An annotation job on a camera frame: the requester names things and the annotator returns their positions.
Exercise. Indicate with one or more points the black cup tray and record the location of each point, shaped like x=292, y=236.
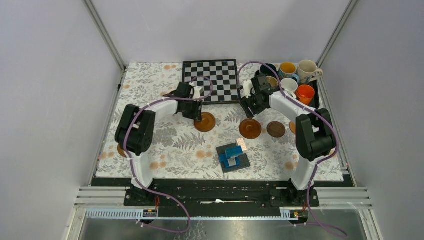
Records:
x=315, y=102

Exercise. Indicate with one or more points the brown wooden ringed coaster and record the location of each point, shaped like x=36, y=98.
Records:
x=250, y=129
x=121, y=151
x=206, y=124

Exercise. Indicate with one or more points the white mug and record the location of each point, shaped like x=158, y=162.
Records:
x=290, y=86

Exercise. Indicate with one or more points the lego brick model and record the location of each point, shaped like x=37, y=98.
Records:
x=233, y=157

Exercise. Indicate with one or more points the cream tall mug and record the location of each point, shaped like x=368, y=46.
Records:
x=308, y=71

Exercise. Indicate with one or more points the beige round mug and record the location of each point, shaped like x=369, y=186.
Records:
x=272, y=81

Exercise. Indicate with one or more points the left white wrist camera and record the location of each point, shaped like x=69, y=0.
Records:
x=197, y=92

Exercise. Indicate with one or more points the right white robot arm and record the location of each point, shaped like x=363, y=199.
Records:
x=315, y=136

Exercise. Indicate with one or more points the orange mug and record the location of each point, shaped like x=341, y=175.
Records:
x=305, y=94

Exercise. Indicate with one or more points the light orange coaster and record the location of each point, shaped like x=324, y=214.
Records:
x=292, y=127

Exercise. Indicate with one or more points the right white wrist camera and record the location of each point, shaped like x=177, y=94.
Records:
x=247, y=87

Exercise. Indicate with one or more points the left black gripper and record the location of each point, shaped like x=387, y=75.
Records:
x=196, y=114

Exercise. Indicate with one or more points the dark walnut coaster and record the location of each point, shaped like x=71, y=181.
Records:
x=276, y=129

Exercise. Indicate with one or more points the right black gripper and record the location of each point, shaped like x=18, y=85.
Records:
x=245, y=103

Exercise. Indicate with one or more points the black white chessboard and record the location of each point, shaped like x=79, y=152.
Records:
x=217, y=78

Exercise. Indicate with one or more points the floral tablecloth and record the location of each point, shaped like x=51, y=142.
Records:
x=179, y=151

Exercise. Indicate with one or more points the dark green mug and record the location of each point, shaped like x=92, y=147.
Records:
x=268, y=69

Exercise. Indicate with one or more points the blue mug yellow inside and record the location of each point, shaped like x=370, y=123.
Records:
x=288, y=70

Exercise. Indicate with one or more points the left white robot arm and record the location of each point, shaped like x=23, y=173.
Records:
x=135, y=130

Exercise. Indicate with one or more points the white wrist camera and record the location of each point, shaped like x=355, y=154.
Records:
x=247, y=87
x=197, y=92

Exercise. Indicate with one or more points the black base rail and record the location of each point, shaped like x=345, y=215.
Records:
x=214, y=198

